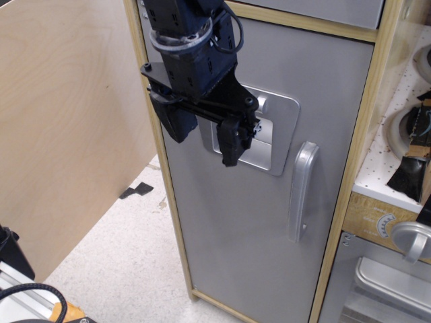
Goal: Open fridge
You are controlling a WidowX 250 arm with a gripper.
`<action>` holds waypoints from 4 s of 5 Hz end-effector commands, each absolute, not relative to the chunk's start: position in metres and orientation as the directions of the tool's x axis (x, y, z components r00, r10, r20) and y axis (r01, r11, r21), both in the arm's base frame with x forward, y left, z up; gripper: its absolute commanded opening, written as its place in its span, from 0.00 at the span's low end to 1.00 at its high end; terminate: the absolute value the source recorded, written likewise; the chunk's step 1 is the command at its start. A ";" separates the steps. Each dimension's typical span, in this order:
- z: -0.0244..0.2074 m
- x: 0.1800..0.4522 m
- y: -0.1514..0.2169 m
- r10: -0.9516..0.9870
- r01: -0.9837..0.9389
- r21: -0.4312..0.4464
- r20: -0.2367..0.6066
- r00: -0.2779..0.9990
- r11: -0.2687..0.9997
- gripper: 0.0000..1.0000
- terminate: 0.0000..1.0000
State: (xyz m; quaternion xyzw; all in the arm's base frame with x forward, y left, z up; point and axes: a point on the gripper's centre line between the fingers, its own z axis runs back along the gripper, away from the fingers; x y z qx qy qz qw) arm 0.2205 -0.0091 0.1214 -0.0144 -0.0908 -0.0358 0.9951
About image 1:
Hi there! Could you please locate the silver ice dispenser panel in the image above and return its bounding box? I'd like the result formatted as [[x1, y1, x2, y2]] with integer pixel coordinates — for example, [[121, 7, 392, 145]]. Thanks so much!
[[197, 84, 301, 177]]

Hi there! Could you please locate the plywood board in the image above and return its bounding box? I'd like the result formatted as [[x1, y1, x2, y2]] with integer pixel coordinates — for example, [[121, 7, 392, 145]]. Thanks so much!
[[1, 1, 156, 281]]

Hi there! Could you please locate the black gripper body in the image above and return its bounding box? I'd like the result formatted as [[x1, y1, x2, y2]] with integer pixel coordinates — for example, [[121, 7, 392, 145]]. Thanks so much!
[[141, 15, 259, 135]]

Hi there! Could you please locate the black tape piece on floor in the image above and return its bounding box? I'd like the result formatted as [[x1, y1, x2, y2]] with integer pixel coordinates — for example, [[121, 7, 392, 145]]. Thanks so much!
[[119, 182, 154, 200]]

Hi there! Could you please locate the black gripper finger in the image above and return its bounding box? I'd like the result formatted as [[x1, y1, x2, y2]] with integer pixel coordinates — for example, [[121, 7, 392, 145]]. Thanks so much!
[[150, 91, 197, 143], [217, 118, 252, 167]]

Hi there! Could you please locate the grey toy fridge door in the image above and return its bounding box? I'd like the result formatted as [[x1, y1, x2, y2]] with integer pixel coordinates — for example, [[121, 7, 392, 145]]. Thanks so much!
[[139, 6, 375, 323]]

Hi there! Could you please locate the grey oven door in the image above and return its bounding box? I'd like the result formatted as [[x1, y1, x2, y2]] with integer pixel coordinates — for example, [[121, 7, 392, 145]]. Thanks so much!
[[319, 232, 430, 322]]

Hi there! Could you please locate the silver oven knob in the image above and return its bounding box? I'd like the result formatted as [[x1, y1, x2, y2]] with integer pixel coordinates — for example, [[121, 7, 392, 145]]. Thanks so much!
[[391, 221, 430, 264]]

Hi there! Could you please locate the grey upper freezer door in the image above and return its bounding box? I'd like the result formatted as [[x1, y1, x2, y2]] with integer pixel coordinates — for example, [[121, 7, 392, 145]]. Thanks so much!
[[242, 0, 384, 30]]

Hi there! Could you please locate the black cable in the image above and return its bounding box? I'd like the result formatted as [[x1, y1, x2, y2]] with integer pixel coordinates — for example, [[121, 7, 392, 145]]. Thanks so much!
[[0, 283, 68, 323]]

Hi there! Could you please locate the silver fridge door handle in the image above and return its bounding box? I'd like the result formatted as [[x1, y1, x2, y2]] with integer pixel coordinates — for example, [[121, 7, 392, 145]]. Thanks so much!
[[288, 141, 319, 243]]

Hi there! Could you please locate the black box at left edge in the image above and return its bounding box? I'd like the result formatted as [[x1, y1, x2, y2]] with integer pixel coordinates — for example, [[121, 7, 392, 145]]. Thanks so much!
[[1, 226, 35, 280]]

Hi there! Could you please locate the aluminium rail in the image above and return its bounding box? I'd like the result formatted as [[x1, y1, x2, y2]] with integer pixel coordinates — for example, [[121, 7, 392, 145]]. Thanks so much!
[[1, 262, 58, 322]]

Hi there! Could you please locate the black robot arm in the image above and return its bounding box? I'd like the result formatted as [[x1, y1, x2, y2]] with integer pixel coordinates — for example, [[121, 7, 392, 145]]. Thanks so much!
[[141, 1, 259, 167]]

